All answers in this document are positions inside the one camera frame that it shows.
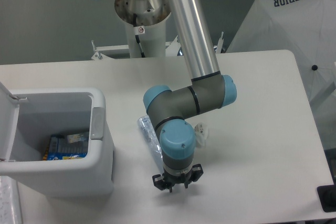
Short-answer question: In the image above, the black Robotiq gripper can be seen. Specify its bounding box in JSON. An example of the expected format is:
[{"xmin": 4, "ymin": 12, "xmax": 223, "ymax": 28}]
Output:
[{"xmin": 152, "ymin": 164, "xmax": 204, "ymax": 192}]

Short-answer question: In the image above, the crushed clear plastic bottle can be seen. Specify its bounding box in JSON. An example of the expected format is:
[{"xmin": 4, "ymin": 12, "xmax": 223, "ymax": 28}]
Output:
[{"xmin": 137, "ymin": 115, "xmax": 164, "ymax": 174}]

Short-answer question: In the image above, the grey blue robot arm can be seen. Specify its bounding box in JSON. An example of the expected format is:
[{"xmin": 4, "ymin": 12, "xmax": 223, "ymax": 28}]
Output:
[{"xmin": 114, "ymin": 0, "xmax": 237, "ymax": 190}]

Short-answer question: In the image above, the white plastic trash can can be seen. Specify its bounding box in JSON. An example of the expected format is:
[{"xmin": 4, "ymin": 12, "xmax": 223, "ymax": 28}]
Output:
[{"xmin": 1, "ymin": 86, "xmax": 114, "ymax": 197}]

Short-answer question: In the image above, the crumpled white paper wrapper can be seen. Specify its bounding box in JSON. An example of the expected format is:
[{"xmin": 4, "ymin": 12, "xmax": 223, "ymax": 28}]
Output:
[{"xmin": 194, "ymin": 122, "xmax": 209, "ymax": 148}]

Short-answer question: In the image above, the blue snack package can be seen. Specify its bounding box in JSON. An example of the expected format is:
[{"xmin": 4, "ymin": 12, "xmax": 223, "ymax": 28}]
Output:
[{"xmin": 43, "ymin": 132, "xmax": 89, "ymax": 161}]

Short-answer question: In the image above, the black device at edge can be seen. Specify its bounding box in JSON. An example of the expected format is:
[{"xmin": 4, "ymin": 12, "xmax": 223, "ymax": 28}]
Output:
[{"xmin": 317, "ymin": 185, "xmax": 335, "ymax": 212}]

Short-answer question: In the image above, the white Superior umbrella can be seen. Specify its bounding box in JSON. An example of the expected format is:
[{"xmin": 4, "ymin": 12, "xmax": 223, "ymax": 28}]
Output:
[{"xmin": 225, "ymin": 0, "xmax": 336, "ymax": 130}]

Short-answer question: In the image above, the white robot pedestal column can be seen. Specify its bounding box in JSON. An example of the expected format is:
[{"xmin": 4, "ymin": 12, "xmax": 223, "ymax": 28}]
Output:
[{"xmin": 114, "ymin": 0, "xmax": 171, "ymax": 58}]

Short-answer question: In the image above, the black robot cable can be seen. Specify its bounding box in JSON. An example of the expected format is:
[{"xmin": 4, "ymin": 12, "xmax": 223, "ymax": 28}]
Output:
[{"xmin": 132, "ymin": 13, "xmax": 146, "ymax": 58}]

